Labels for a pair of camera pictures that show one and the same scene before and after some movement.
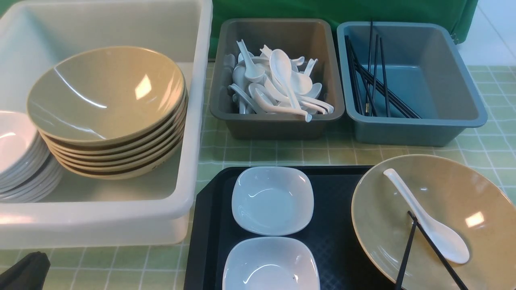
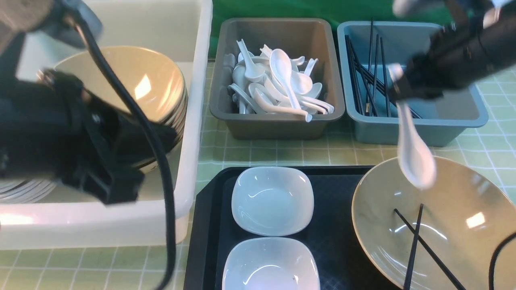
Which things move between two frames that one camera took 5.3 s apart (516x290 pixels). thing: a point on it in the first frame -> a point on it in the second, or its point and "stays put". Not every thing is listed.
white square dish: x=271 y=263 stays put
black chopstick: x=406 y=257 -> x=408 y=287
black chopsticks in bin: x=365 y=84 stays put
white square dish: x=272 y=201 stays put
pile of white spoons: x=271 y=82 stays put
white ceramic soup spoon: x=449 y=244 -> x=417 y=160
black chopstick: x=439 y=251 -> x=412 y=255
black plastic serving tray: x=344 y=265 stays put
